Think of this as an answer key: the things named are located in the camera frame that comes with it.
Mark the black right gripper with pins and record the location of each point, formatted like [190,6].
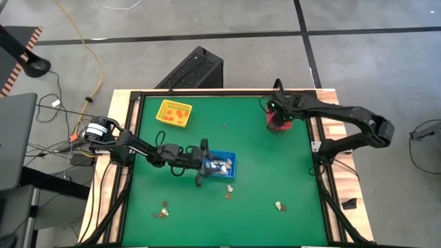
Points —
[280,110]

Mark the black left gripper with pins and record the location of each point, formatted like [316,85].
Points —
[200,160]

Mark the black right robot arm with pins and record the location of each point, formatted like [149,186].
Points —
[344,112]

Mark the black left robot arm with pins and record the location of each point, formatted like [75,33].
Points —
[138,148]

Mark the red plastic basket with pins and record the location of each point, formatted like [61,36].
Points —
[287,126]

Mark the blue plastic basket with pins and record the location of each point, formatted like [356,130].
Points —
[232,155]

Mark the green table mat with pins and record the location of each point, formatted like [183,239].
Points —
[193,224]

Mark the yellow plastic basket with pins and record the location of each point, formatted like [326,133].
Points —
[160,105]

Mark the black perforated computer tower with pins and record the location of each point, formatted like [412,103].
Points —
[193,69]

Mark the small black wedge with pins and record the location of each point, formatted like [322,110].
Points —
[349,204]

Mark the grey stand foot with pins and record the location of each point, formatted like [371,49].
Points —
[429,132]

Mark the black floor beam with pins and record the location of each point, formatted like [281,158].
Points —
[55,184]

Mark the grey desk surface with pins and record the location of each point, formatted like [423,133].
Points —
[17,137]

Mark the black pole stand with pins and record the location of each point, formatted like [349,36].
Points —
[36,65]

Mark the striped edge floor mat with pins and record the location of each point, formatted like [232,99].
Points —
[7,58]

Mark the silver corner bracket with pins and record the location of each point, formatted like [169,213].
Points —
[314,146]

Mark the black table frame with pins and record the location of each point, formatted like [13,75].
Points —
[224,93]

